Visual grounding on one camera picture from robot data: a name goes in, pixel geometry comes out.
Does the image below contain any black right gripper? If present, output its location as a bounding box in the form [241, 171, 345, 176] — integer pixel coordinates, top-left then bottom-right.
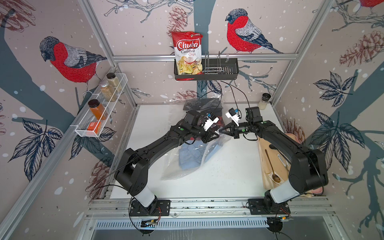
[218, 121, 252, 140]

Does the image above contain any light blue cloth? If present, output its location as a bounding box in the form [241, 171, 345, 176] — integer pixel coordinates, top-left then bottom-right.
[179, 140, 223, 171]

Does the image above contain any clear plastic vacuum bag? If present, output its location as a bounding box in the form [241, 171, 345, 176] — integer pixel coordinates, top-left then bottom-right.
[161, 94, 230, 181]

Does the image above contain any grey pinstriped shirt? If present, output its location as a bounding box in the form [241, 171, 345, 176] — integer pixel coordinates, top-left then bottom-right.
[183, 98, 223, 113]

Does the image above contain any red black plaid shirt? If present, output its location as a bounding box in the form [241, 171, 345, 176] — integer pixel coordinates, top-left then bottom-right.
[215, 116, 226, 128]

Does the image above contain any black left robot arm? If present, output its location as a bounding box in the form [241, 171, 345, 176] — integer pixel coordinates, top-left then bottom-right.
[114, 110, 220, 209]

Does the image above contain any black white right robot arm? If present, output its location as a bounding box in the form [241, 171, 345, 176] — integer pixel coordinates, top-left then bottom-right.
[220, 107, 329, 211]

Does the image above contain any beige folded cloth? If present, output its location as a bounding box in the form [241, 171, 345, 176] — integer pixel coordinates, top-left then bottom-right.
[258, 138, 290, 190]

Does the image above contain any red Chuba cassava chips bag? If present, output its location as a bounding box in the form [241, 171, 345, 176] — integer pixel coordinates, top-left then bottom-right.
[171, 32, 203, 81]

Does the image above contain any pepper grinder black cap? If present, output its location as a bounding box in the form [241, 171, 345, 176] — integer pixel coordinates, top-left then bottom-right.
[258, 93, 271, 110]

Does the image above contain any spice jar black lid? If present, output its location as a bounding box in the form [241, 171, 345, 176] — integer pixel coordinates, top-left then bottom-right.
[107, 73, 123, 92]

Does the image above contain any small orange box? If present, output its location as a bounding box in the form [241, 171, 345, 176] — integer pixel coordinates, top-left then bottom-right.
[87, 121, 103, 135]

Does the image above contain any pink tray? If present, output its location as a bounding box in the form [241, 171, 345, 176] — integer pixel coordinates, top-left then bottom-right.
[286, 133, 323, 198]

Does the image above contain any orange sauce jar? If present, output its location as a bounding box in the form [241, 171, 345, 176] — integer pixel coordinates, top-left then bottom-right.
[88, 99, 108, 121]

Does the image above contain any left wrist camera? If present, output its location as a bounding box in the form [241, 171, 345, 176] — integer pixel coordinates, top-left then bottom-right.
[203, 114, 219, 132]

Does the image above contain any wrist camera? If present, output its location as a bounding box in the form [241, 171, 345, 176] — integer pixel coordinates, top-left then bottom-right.
[203, 114, 219, 132]
[226, 108, 240, 126]

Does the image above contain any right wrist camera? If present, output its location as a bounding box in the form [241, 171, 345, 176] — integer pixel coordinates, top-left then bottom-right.
[226, 108, 240, 126]

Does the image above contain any black wire wall basket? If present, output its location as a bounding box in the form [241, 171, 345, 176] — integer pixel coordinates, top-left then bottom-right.
[174, 55, 239, 81]

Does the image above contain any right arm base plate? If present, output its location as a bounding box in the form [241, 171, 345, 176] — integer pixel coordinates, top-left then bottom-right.
[246, 198, 291, 215]

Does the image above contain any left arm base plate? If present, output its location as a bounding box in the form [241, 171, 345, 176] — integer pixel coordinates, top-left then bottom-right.
[129, 199, 171, 217]

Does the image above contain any clear acrylic wall shelf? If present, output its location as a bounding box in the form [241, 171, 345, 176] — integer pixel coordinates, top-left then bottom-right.
[75, 73, 128, 139]

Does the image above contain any aluminium mounting rail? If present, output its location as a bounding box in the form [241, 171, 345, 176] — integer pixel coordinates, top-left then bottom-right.
[84, 197, 336, 220]

